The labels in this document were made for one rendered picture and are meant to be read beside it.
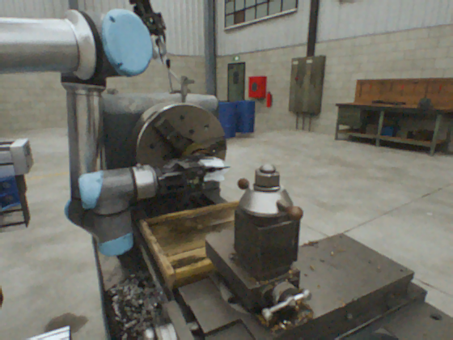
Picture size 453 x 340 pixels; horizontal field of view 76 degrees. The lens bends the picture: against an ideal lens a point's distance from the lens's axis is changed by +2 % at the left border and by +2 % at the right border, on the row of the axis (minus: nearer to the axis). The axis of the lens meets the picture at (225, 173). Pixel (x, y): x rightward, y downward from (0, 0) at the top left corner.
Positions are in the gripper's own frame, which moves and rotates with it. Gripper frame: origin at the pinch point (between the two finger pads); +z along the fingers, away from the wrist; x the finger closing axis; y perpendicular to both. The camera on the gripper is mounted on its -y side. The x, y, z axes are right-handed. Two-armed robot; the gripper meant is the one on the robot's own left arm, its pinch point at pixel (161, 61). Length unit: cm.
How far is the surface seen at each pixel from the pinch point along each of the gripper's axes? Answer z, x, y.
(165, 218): 42, -24, 27
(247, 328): 34, -25, 81
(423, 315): 51, 3, 87
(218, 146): 30.1, 1.8, 22.3
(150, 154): 23.8, -19.3, 18.4
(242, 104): 182, 346, -599
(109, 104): 7.1, -22.6, 1.5
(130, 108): 10.8, -17.0, 2.5
